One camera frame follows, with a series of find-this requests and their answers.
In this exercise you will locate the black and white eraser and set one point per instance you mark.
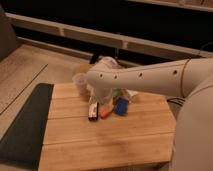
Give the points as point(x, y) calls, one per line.
point(93, 111)

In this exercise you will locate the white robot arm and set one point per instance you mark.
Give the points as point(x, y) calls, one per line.
point(190, 79)

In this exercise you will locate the green bowl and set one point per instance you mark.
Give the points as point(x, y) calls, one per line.
point(116, 92)

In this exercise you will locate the blue toy block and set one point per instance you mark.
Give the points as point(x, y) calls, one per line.
point(121, 106)

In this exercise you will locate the orange carrot toy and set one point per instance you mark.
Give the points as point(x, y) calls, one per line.
point(105, 112)

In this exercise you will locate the translucent plastic cup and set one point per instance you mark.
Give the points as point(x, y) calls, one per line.
point(81, 84)

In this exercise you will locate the white small box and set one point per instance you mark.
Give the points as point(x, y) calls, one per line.
point(131, 94)

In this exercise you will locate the dark grey floor mat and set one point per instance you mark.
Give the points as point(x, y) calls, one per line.
point(22, 143)

